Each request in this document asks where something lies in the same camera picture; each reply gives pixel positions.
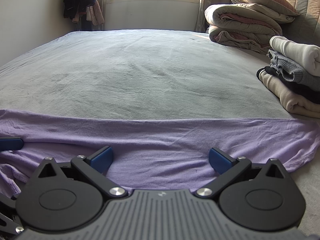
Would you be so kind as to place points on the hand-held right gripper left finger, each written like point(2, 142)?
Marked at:
point(101, 160)

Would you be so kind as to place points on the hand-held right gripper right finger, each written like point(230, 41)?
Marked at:
point(220, 161)

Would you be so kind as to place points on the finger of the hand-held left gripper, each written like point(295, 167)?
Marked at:
point(10, 211)
point(11, 144)

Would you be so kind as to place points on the purple pants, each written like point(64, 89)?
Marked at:
point(162, 135)

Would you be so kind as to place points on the pink hanging clothes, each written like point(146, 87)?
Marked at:
point(95, 13)

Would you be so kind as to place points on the bed with grey sheet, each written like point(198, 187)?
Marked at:
point(137, 75)

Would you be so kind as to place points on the folded beige garment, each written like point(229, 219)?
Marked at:
point(287, 97)

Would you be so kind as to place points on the folded black garment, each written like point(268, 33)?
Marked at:
point(307, 90)

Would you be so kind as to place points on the folded grey knit garment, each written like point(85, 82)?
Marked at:
point(292, 68)

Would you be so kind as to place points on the folded white garment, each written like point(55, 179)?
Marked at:
point(297, 52)

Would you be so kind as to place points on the folded beige pink quilt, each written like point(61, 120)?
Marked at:
point(240, 27)

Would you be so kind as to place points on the star patterned curtain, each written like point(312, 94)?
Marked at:
point(210, 5)

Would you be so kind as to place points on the quilted grey headboard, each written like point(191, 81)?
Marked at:
point(305, 7)

